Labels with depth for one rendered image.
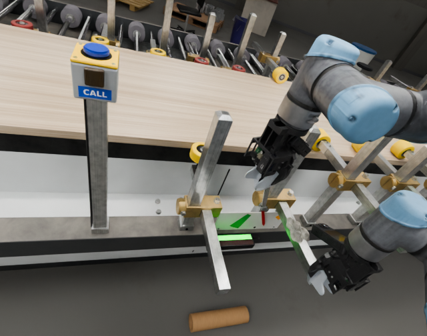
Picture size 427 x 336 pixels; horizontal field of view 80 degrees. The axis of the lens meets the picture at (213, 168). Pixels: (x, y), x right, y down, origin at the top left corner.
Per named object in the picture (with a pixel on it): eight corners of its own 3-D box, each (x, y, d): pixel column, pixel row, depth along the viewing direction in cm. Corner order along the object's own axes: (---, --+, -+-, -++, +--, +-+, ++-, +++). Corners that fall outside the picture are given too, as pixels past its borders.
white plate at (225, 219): (277, 229, 95) (289, 213, 89) (211, 231, 87) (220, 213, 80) (276, 227, 96) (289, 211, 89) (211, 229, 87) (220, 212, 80)
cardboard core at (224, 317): (250, 320, 129) (193, 329, 119) (245, 325, 135) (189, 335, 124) (245, 303, 135) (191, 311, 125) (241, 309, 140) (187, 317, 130)
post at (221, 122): (188, 235, 87) (234, 118, 56) (178, 235, 86) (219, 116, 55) (187, 227, 90) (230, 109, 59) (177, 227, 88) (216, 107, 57)
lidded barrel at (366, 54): (336, 77, 541) (355, 46, 500) (332, 69, 582) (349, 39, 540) (359, 85, 543) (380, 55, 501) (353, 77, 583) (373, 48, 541)
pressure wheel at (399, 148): (417, 144, 116) (400, 150, 117) (411, 155, 122) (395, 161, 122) (407, 136, 120) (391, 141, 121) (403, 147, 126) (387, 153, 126)
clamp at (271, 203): (289, 209, 87) (297, 199, 84) (255, 209, 83) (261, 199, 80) (283, 196, 91) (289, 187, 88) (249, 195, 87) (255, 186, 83)
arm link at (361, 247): (351, 221, 54) (379, 221, 56) (339, 233, 57) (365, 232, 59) (375, 254, 48) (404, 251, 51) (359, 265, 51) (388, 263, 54)
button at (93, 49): (108, 65, 43) (108, 54, 41) (81, 59, 41) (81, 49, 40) (110, 55, 45) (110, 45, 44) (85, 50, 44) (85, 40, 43)
